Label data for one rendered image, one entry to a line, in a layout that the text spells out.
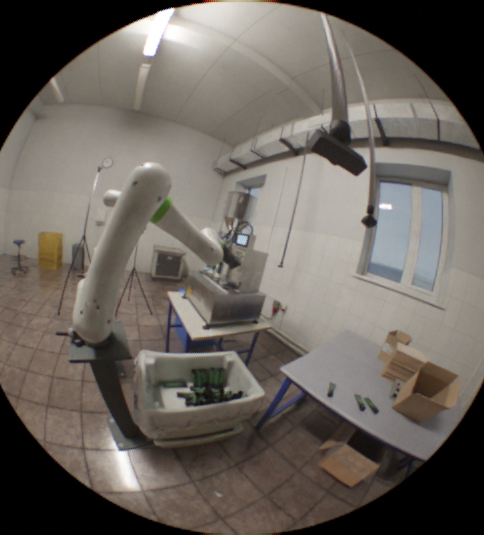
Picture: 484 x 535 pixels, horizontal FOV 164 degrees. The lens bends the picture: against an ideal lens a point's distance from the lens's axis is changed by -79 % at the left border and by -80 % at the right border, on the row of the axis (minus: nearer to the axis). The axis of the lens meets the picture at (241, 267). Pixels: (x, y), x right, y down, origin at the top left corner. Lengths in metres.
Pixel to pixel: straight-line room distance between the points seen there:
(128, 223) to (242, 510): 1.55
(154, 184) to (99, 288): 0.28
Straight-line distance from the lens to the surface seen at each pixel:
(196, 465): 1.43
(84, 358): 0.71
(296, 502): 1.56
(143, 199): 0.42
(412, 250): 2.64
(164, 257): 4.28
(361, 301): 2.24
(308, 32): 3.23
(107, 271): 0.44
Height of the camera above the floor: 1.40
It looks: 8 degrees down
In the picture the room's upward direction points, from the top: 14 degrees clockwise
